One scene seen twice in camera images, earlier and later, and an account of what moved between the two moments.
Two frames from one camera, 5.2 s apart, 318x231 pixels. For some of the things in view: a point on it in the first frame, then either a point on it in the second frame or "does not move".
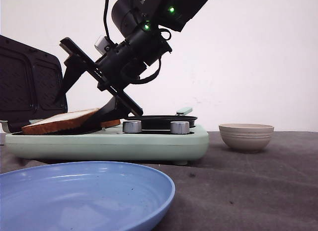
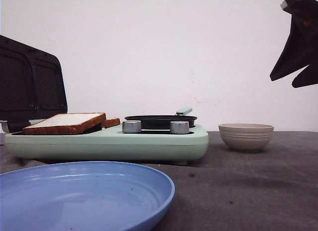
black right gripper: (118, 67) -> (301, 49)
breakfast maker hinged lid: (32, 85) does not move
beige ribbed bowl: (246, 137) does not move
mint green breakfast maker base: (178, 147) does not move
